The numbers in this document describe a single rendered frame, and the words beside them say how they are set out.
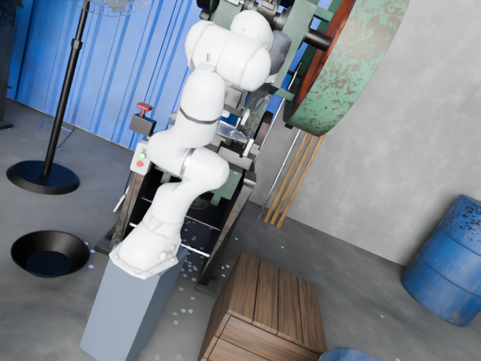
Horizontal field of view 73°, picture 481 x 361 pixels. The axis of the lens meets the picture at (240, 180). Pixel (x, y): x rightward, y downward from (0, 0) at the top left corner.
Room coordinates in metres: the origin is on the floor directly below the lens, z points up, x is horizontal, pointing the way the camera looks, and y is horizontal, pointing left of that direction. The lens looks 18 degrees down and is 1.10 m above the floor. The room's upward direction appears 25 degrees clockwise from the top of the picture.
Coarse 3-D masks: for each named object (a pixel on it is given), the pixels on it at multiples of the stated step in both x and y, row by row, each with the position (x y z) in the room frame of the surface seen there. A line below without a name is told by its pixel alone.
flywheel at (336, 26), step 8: (344, 0) 1.89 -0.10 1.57; (352, 0) 1.86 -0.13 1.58; (344, 8) 1.91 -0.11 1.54; (336, 16) 1.95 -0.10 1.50; (344, 16) 1.87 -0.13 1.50; (336, 24) 1.96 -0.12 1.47; (328, 32) 1.99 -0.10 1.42; (336, 32) 1.66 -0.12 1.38; (336, 40) 1.64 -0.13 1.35; (328, 48) 1.67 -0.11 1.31; (320, 56) 2.00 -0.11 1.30; (328, 56) 1.65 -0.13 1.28; (312, 64) 1.99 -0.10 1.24; (320, 64) 1.90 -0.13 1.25; (312, 72) 1.97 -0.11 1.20; (304, 80) 1.95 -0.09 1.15; (312, 80) 1.90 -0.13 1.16; (304, 88) 1.90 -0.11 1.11; (304, 96) 1.84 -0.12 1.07; (296, 104) 1.81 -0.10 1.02
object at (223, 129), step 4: (220, 120) 1.70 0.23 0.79; (220, 124) 1.61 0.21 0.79; (224, 124) 1.68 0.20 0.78; (220, 128) 1.51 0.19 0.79; (224, 128) 1.55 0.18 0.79; (228, 128) 1.63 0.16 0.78; (232, 128) 1.67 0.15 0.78; (216, 132) 1.41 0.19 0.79; (220, 132) 1.47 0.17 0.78; (224, 132) 1.50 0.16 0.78; (228, 132) 1.54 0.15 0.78; (232, 132) 1.58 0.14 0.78; (236, 132) 1.63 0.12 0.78; (240, 132) 1.65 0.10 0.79; (224, 136) 1.43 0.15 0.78; (228, 136) 1.43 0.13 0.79; (232, 136) 1.49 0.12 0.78; (236, 136) 1.53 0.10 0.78; (240, 136) 1.57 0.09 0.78; (244, 136) 1.60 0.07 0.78
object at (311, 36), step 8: (216, 0) 1.66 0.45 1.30; (256, 0) 1.71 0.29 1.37; (280, 0) 1.64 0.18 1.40; (248, 8) 1.62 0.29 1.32; (256, 8) 1.65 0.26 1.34; (280, 16) 1.63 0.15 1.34; (272, 24) 1.67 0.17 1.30; (280, 24) 1.63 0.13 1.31; (312, 32) 1.67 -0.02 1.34; (320, 32) 1.69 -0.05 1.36; (304, 40) 1.68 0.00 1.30; (312, 40) 1.67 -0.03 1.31; (320, 40) 1.67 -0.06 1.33; (328, 40) 1.68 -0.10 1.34; (320, 48) 1.69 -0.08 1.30
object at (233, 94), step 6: (228, 84) 1.58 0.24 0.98; (228, 90) 1.57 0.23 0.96; (234, 90) 1.57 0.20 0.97; (240, 90) 1.60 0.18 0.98; (228, 96) 1.57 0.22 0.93; (234, 96) 1.57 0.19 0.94; (240, 96) 1.57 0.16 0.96; (246, 96) 1.60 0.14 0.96; (228, 102) 1.57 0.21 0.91; (234, 102) 1.57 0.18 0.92; (240, 102) 1.60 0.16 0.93; (240, 108) 1.60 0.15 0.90
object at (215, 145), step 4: (216, 136) 1.39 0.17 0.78; (220, 136) 1.40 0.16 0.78; (212, 140) 1.50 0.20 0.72; (216, 140) 1.51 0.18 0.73; (220, 140) 1.51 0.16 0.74; (224, 140) 1.39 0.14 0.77; (208, 144) 1.50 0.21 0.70; (212, 144) 1.50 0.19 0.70; (216, 144) 1.51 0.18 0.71; (220, 144) 1.51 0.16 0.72; (208, 148) 1.50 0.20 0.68; (212, 148) 1.50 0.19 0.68; (216, 148) 1.51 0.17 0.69; (216, 152) 1.51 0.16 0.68
